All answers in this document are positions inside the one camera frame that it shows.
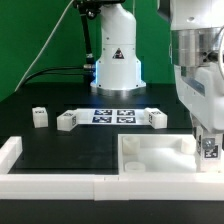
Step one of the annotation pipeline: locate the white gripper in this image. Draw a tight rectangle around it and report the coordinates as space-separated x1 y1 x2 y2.
174 63 224 150

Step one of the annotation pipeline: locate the white square tabletop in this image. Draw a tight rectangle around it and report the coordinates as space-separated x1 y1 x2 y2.
118 134 196 173

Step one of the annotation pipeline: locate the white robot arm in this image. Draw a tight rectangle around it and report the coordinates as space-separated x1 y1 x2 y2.
91 0 224 151

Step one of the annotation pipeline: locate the white U-shaped obstacle fence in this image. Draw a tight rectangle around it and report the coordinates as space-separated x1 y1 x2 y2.
0 137 224 200

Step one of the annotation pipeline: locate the white sheet with AprilTags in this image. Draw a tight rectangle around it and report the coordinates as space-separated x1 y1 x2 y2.
77 108 147 125

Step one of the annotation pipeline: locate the black cable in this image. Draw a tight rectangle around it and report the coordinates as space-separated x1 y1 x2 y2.
20 66 98 90

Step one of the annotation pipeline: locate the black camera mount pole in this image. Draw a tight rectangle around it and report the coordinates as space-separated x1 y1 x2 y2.
73 0 103 65

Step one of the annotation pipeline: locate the white cable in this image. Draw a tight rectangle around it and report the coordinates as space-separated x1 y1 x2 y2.
13 0 76 93

